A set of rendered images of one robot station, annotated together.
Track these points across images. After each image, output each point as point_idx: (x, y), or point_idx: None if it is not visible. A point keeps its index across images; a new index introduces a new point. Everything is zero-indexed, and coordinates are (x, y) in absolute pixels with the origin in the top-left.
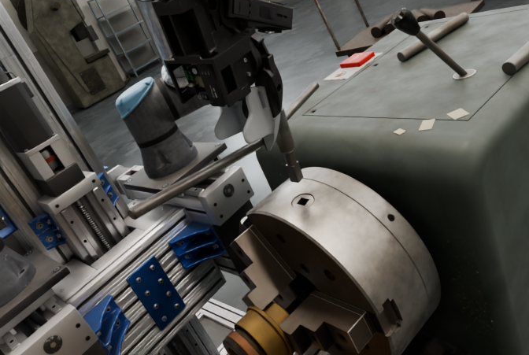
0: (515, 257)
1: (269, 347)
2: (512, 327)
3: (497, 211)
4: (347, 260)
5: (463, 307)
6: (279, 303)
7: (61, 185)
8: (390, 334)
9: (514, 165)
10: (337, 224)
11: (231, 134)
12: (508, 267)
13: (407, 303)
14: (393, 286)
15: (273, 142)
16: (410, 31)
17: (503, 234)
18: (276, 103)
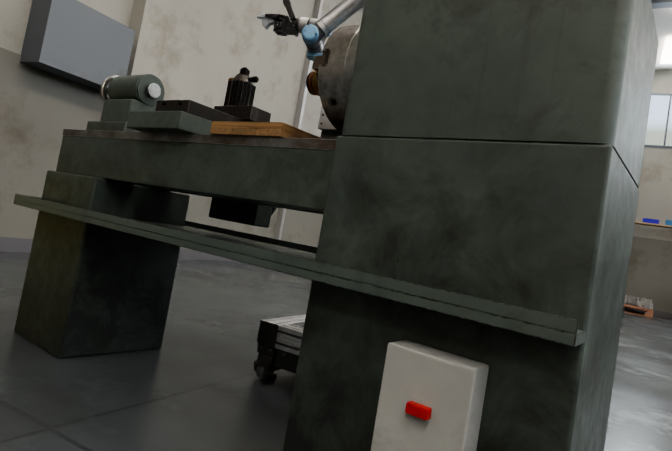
0: (370, 58)
1: (315, 73)
2: (349, 100)
3: (370, 19)
4: (336, 31)
5: None
6: None
7: None
8: (319, 64)
9: (395, 4)
10: (353, 25)
11: None
12: (363, 58)
13: (333, 58)
14: (335, 46)
15: None
16: None
17: (368, 36)
18: None
